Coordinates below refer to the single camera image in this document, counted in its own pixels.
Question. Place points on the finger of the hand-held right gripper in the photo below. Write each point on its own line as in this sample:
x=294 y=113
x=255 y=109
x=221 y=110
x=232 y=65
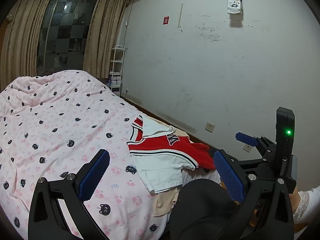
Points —
x=246 y=138
x=255 y=163

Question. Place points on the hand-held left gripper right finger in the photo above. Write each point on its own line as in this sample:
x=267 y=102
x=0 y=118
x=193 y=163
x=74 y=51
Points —
x=228 y=177

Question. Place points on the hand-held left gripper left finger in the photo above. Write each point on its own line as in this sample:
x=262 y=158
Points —
x=95 y=176

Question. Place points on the red and white jersey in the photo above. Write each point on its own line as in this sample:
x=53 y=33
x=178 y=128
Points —
x=165 y=152

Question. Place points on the black cloth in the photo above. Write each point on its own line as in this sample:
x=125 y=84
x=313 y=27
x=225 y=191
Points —
x=202 y=210

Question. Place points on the pink cat print blanket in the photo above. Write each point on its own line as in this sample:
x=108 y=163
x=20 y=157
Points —
x=62 y=120

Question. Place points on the beige cloth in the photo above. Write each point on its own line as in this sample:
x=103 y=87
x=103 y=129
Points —
x=163 y=205

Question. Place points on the dark glass window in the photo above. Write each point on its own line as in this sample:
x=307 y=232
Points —
x=65 y=30

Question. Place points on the white wall socket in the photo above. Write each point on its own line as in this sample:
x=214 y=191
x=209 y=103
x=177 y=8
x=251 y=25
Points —
x=210 y=127
x=247 y=148

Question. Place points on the red wall sticker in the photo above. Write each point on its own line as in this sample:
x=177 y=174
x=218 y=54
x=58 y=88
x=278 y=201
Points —
x=166 y=20

